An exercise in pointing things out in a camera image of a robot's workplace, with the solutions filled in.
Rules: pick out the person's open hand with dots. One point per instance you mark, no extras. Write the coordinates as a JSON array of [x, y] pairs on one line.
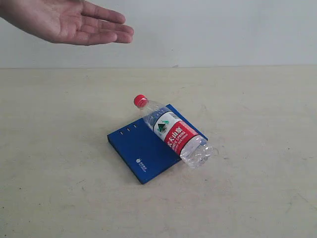
[[73, 22]]

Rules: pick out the blue ring binder notebook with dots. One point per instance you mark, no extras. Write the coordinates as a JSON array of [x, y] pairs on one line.
[[146, 155]]

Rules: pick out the clear plastic water bottle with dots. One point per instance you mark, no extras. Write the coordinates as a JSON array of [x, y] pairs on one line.
[[191, 147]]

